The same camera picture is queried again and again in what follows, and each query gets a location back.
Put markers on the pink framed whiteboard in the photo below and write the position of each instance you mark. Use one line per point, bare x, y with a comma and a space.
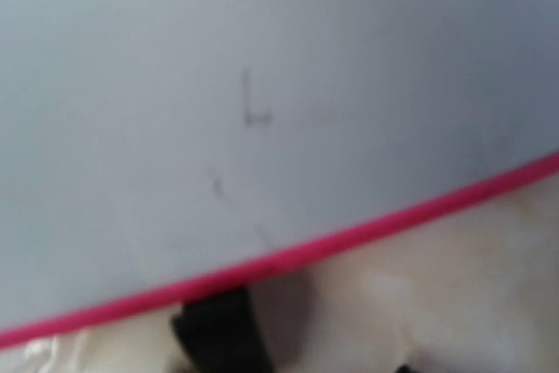
158, 151

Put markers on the left black board stand foot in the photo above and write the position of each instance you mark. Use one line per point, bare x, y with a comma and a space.
219, 334

